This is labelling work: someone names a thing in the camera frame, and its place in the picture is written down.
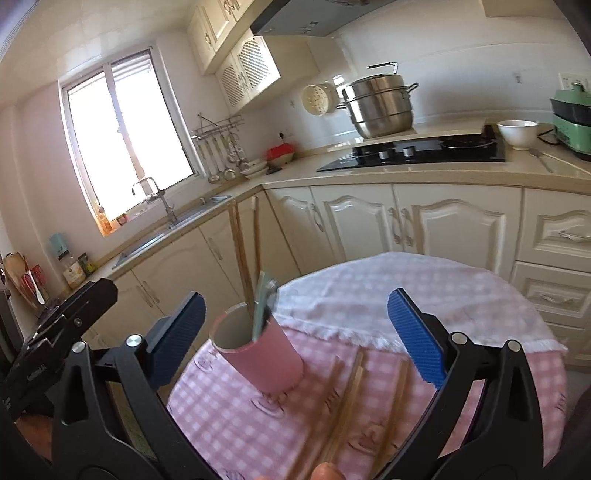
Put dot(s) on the wall utensil rack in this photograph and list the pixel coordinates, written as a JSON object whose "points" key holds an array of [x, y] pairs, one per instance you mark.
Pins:
{"points": [[217, 127]]}

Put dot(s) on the row of hanging ladles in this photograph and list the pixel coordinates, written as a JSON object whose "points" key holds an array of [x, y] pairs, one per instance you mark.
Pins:
{"points": [[217, 157]]}

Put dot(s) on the white double wall socket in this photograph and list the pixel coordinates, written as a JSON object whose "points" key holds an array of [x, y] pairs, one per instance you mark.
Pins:
{"points": [[570, 81]]}

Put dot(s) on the small pink cup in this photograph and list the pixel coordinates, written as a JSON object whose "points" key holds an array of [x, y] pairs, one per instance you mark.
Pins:
{"points": [[121, 219]]}

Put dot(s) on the beige kitchen countertop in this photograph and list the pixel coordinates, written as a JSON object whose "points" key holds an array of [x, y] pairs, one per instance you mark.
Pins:
{"points": [[300, 175]]}

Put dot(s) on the jar with white lid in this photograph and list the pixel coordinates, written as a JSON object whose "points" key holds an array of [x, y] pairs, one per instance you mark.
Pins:
{"points": [[74, 274]]}

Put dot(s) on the small black scrubber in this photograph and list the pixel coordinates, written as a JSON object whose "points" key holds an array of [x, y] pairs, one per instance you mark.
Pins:
{"points": [[274, 171]]}

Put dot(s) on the steel steamer pot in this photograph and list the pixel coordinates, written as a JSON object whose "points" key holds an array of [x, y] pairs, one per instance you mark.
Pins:
{"points": [[383, 106]]}

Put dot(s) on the kitchen window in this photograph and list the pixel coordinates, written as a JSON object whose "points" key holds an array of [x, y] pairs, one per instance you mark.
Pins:
{"points": [[120, 138]]}

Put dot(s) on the person's right hand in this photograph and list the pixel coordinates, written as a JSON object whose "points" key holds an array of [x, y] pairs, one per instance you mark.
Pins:
{"points": [[328, 473]]}

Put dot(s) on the cream lattice door wall cabinet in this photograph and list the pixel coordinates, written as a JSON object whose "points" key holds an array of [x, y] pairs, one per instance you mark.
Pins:
{"points": [[249, 69]]}

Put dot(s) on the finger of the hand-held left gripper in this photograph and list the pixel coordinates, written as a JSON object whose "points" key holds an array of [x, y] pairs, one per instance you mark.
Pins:
{"points": [[87, 302]]}

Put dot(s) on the countertop utensil stand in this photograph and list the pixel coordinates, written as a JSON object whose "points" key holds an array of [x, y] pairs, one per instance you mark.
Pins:
{"points": [[23, 281]]}

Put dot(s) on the pink checked tablecloth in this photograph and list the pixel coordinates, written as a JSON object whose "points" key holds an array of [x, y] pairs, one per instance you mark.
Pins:
{"points": [[231, 415]]}

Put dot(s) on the steel double sink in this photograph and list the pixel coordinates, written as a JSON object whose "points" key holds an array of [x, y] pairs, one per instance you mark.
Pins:
{"points": [[152, 240]]}

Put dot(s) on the white bowl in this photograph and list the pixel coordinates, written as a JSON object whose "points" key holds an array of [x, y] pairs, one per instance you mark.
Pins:
{"points": [[517, 134]]}

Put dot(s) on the orange bottle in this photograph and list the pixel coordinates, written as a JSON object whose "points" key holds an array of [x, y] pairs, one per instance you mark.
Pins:
{"points": [[103, 221]]}

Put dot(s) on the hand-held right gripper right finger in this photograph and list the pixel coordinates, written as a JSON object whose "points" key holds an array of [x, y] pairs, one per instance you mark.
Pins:
{"points": [[415, 332]]}

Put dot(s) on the person's left hand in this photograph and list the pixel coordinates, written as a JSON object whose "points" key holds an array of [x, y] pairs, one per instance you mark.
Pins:
{"points": [[34, 427]]}

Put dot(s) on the yellow round perforated plate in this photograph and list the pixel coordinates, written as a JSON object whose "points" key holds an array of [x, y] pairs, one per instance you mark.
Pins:
{"points": [[318, 99]]}

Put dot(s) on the chrome faucet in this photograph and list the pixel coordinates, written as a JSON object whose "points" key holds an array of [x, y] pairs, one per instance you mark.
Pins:
{"points": [[166, 203]]}

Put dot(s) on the stack of white dishes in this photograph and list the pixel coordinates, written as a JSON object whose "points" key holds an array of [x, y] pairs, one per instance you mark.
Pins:
{"points": [[254, 168]]}

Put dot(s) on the small dark green jar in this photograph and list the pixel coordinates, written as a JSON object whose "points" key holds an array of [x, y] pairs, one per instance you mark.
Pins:
{"points": [[87, 264]]}

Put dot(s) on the pale wooden stick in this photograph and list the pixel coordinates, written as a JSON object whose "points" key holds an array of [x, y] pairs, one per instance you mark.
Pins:
{"points": [[570, 164]]}

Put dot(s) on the grey range hood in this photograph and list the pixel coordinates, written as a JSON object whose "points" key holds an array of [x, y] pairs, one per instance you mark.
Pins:
{"points": [[300, 18]]}

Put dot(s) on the white fringed cloth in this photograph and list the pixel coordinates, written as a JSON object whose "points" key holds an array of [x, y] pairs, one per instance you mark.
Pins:
{"points": [[369, 286]]}

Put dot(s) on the bunch of wooden chopsticks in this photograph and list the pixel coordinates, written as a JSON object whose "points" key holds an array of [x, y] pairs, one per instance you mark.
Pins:
{"points": [[347, 397]]}

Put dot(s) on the green electric cooker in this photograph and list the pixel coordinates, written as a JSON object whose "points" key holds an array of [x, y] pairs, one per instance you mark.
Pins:
{"points": [[572, 124]]}

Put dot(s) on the cream upper wall cabinets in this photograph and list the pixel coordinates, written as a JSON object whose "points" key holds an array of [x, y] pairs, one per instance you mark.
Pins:
{"points": [[217, 27]]}

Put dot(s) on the black glass gas stove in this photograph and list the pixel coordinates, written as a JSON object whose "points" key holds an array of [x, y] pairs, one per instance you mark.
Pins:
{"points": [[415, 154]]}

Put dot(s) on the metal spoon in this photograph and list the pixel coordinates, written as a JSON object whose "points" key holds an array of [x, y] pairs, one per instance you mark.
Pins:
{"points": [[540, 159]]}

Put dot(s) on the red container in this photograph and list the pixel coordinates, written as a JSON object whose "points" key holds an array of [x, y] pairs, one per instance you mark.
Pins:
{"points": [[280, 154]]}

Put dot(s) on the light blue wall holder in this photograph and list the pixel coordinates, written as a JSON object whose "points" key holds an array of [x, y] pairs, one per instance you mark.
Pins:
{"points": [[57, 243]]}

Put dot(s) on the cream kitchen base cabinets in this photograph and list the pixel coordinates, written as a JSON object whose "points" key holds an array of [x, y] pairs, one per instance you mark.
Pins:
{"points": [[438, 221]]}

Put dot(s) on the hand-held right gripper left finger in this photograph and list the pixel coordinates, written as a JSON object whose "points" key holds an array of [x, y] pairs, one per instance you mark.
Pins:
{"points": [[178, 339]]}

